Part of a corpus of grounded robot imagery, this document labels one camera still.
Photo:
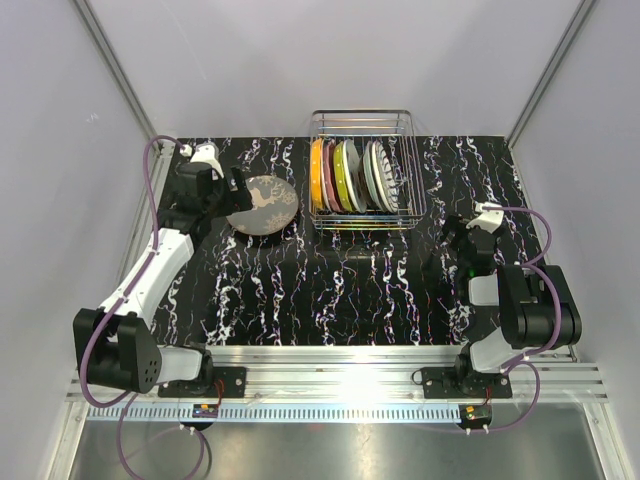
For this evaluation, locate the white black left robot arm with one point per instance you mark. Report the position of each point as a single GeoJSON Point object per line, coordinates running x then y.
{"type": "Point", "coordinates": [114, 343]}

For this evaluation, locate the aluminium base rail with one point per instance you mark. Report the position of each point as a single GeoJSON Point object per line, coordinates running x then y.
{"type": "Point", "coordinates": [366, 375]}

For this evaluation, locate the aluminium frame post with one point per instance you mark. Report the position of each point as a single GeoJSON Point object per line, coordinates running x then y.
{"type": "Point", "coordinates": [568, 38]}
{"type": "Point", "coordinates": [107, 52]}

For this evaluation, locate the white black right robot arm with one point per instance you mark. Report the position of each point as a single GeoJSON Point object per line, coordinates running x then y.
{"type": "Point", "coordinates": [537, 311]}

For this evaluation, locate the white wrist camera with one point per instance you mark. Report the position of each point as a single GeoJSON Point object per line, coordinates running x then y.
{"type": "Point", "coordinates": [208, 153]}
{"type": "Point", "coordinates": [489, 217]}

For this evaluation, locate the white watermelon pattern plate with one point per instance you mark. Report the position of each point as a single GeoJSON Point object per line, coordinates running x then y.
{"type": "Point", "coordinates": [354, 184]}

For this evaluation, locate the pink polka dot plate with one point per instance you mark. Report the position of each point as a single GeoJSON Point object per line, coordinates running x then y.
{"type": "Point", "coordinates": [328, 176]}

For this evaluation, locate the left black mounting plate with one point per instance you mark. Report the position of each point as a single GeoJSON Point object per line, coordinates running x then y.
{"type": "Point", "coordinates": [230, 381]}

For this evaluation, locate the white blue striped plate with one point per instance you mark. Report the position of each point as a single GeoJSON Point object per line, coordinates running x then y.
{"type": "Point", "coordinates": [386, 181]}

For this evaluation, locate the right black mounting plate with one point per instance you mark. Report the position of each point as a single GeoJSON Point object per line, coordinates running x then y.
{"type": "Point", "coordinates": [444, 383]}

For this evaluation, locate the red floral plate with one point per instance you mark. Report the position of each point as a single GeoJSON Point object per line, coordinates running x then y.
{"type": "Point", "coordinates": [364, 189]}

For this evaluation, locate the white slotted cable duct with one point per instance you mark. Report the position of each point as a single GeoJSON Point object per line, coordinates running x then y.
{"type": "Point", "coordinates": [281, 413]}

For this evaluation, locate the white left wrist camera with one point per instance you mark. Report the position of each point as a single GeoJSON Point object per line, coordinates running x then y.
{"type": "Point", "coordinates": [208, 153]}

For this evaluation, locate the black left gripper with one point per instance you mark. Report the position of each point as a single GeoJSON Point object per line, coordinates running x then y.
{"type": "Point", "coordinates": [241, 195]}

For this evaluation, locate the yellow polka dot plate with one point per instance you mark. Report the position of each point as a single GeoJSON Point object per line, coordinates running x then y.
{"type": "Point", "coordinates": [315, 174]}

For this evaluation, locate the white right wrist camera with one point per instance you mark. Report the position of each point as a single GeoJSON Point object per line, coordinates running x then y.
{"type": "Point", "coordinates": [489, 217]}

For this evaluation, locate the metal wire dish rack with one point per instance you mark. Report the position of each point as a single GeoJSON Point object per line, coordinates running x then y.
{"type": "Point", "coordinates": [394, 129]}

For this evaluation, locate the grey reindeer snowflake plate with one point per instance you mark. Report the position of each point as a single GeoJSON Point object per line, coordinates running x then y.
{"type": "Point", "coordinates": [275, 204]}

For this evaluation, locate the right aluminium frame post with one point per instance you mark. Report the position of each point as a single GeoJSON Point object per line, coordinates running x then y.
{"type": "Point", "coordinates": [568, 38]}

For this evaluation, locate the lime green polka dot plate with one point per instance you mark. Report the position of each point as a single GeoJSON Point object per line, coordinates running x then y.
{"type": "Point", "coordinates": [340, 169]}

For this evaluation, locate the left aluminium frame post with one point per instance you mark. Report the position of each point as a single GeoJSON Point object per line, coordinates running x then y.
{"type": "Point", "coordinates": [107, 52]}

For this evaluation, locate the mint green floral plate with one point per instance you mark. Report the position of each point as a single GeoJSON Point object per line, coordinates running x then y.
{"type": "Point", "coordinates": [370, 179]}

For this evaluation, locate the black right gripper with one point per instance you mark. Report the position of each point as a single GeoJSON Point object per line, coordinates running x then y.
{"type": "Point", "coordinates": [456, 224]}

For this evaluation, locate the black mounting plate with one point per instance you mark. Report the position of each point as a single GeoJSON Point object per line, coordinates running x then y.
{"type": "Point", "coordinates": [230, 381]}
{"type": "Point", "coordinates": [444, 383]}

